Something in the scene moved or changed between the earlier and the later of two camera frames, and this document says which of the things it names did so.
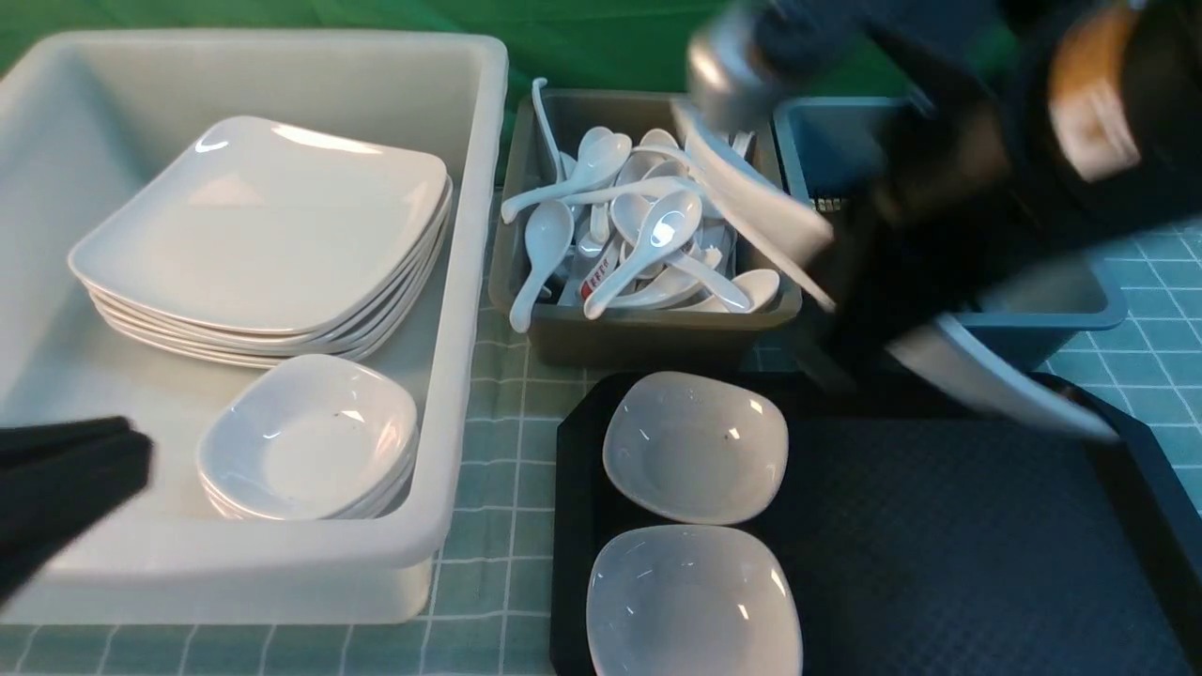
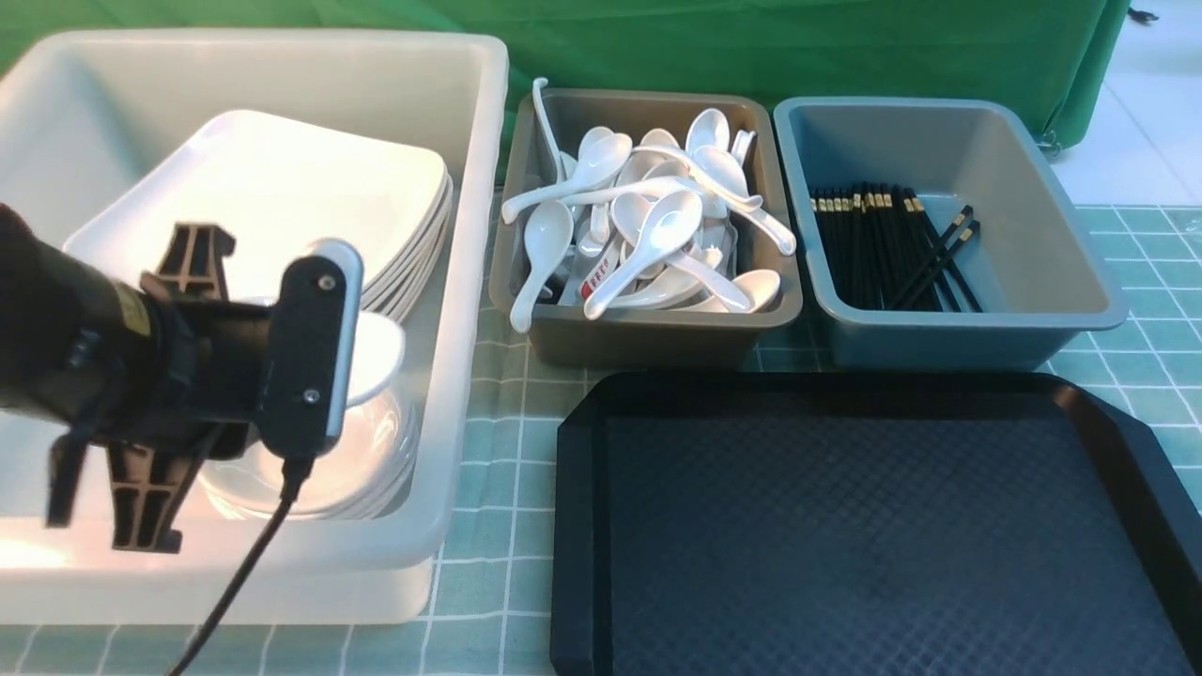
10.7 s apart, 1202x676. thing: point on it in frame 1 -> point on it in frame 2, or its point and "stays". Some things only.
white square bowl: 690,600 -> 377,354
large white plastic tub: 87,117 stays
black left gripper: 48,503 -> 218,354
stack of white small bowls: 308,437 stays
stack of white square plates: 250,242 stays
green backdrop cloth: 562,46 stays
